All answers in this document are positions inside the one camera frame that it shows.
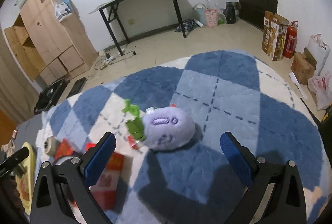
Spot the tall red white carton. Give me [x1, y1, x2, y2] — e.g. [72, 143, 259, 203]
[89, 152, 124, 211]

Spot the yellow oval plastic tray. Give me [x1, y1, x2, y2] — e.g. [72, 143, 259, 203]
[15, 142, 36, 215]

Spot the red box under roll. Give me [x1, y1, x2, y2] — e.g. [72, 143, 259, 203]
[53, 138, 74, 165]

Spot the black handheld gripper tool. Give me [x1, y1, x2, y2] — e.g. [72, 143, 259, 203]
[0, 147, 29, 177]

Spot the black case on floor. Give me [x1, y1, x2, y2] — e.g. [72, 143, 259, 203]
[33, 79, 68, 115]

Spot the green toy figure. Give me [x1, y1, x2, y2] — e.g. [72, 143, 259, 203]
[122, 99, 146, 142]

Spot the blue white checkered rug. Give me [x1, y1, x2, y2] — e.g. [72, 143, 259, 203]
[36, 50, 331, 223]

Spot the black keyboard on floor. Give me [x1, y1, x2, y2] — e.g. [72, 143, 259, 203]
[66, 77, 87, 99]

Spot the white red plastic bag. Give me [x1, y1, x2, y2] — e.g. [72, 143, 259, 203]
[308, 72, 331, 111]

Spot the purple plush toy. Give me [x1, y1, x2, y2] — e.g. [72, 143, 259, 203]
[142, 107, 195, 151]

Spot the small brown cardboard box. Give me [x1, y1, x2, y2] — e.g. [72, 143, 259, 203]
[291, 48, 317, 85]

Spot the white power strip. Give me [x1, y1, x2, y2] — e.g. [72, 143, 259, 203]
[101, 52, 115, 64]

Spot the wooden wardrobe cabinet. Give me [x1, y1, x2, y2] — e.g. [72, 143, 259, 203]
[4, 0, 97, 84]

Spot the red fire extinguisher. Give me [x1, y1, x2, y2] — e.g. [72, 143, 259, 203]
[283, 20, 298, 58]

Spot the tall printed cardboard box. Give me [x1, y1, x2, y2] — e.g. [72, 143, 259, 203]
[262, 11, 289, 61]

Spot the white bag on wardrobe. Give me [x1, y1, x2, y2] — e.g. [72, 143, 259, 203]
[54, 0, 73, 22]

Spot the black bag near door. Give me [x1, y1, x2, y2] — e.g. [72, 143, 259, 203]
[223, 2, 238, 24]

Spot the checkered cloth on floor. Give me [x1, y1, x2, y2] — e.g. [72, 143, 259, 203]
[175, 19, 200, 33]

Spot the black folding table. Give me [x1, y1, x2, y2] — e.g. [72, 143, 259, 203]
[89, 0, 192, 55]

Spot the pink gift bag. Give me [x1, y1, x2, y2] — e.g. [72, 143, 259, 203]
[204, 9, 218, 28]

